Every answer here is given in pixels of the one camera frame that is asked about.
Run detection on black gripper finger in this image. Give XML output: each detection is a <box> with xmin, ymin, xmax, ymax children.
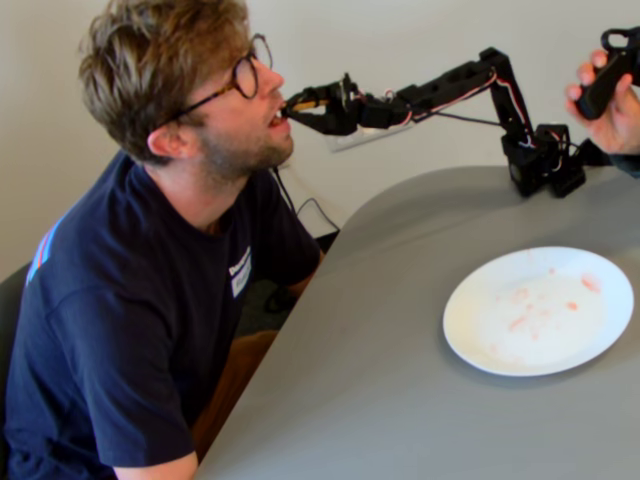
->
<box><xmin>288</xmin><ymin>81</ymin><xmax>347</xmax><ymax>106</ymax></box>
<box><xmin>287</xmin><ymin>104</ymin><xmax>358</xmax><ymax>137</ymax></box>

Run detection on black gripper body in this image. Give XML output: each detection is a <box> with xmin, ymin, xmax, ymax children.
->
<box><xmin>349</xmin><ymin>91</ymin><xmax>415</xmax><ymax>133</ymax></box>

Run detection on wooden fork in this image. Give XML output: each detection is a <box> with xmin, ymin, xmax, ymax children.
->
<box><xmin>281</xmin><ymin>98</ymin><xmax>332</xmax><ymax>113</ymax></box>

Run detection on black leader arm handle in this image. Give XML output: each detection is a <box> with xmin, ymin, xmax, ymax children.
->
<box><xmin>574</xmin><ymin>27</ymin><xmax>640</xmax><ymax>121</ymax></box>

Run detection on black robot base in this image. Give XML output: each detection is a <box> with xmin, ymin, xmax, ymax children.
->
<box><xmin>501</xmin><ymin>122</ymin><xmax>587</xmax><ymax>199</ymax></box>

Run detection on operator forearm dark sleeve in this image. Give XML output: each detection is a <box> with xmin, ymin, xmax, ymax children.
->
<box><xmin>606</xmin><ymin>151</ymin><xmax>640</xmax><ymax>180</ymax></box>

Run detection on operator bare hand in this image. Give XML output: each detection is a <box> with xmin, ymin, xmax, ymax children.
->
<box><xmin>564</xmin><ymin>48</ymin><xmax>640</xmax><ymax>156</ymax></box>

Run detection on tortoiseshell eyeglasses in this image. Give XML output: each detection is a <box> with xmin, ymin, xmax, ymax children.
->
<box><xmin>169</xmin><ymin>33</ymin><xmax>275</xmax><ymax>126</ymax></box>

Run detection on white name tag sticker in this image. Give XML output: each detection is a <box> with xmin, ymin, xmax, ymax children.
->
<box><xmin>228</xmin><ymin>247</ymin><xmax>254</xmax><ymax>300</ymax></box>

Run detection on white round plate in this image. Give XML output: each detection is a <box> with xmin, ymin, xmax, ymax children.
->
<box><xmin>442</xmin><ymin>245</ymin><xmax>635</xmax><ymax>378</ymax></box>

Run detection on man in navy t-shirt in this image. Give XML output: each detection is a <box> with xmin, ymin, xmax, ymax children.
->
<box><xmin>0</xmin><ymin>0</ymin><xmax>324</xmax><ymax>480</ymax></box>

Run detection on dark grey chair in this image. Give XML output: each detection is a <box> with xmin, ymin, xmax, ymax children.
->
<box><xmin>0</xmin><ymin>262</ymin><xmax>32</xmax><ymax>401</ymax></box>

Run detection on black power cable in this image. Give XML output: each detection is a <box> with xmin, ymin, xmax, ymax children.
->
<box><xmin>269</xmin><ymin>164</ymin><xmax>342</xmax><ymax>251</ymax></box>

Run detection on thin black camera cable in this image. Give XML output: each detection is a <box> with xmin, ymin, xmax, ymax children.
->
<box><xmin>437</xmin><ymin>110</ymin><xmax>507</xmax><ymax>129</ymax></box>

